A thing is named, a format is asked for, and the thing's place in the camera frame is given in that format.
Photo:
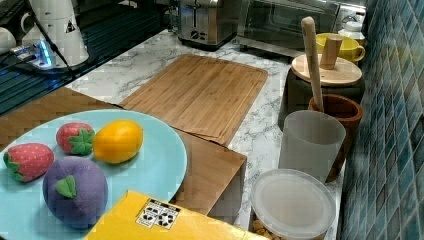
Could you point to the dark pot with wooden lid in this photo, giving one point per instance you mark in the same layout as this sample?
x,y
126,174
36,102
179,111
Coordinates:
x,y
344,79

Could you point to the silver toaster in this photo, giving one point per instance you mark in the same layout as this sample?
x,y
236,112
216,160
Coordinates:
x,y
208,23

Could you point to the plush purple plum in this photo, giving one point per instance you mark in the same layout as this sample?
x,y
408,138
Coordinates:
x,y
75,191

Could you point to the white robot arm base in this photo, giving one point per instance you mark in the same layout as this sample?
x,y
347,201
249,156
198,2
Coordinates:
x,y
61,46

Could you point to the bamboo cutting board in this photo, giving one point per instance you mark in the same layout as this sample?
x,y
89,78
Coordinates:
x,y
200,95

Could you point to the wooden pestle stick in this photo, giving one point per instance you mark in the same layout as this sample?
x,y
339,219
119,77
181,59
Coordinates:
x,y
309,37

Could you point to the brown wooden utensil holder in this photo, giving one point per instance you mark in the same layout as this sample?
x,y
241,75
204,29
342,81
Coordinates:
x,y
349,114

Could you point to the light blue plate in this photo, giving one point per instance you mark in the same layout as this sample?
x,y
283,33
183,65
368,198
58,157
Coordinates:
x,y
157,170

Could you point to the plush yellow lemon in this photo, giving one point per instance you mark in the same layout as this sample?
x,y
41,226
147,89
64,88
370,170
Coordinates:
x,y
118,141

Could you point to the clear lidded food container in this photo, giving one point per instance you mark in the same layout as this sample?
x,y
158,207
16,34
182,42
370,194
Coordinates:
x,y
292,204

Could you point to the white jar with lid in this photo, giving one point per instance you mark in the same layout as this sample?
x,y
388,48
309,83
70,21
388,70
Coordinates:
x,y
353,30

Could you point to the yellow mug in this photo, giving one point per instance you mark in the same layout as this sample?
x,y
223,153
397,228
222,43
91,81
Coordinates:
x,y
350,49

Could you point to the plush strawberry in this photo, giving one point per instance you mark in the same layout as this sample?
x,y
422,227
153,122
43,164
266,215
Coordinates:
x,y
75,138
28,161

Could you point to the frosted plastic cup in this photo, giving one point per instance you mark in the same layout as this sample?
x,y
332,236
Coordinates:
x,y
311,142

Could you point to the toaster oven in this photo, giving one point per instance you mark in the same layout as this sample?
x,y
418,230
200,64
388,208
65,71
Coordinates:
x,y
275,25

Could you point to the yellow cardboard box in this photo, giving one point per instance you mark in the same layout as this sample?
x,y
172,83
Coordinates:
x,y
136,216

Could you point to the plush strawberry right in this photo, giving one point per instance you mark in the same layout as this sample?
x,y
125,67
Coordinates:
x,y
75,138

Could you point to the plush strawberry left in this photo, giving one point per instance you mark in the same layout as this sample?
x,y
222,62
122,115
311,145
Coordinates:
x,y
28,161

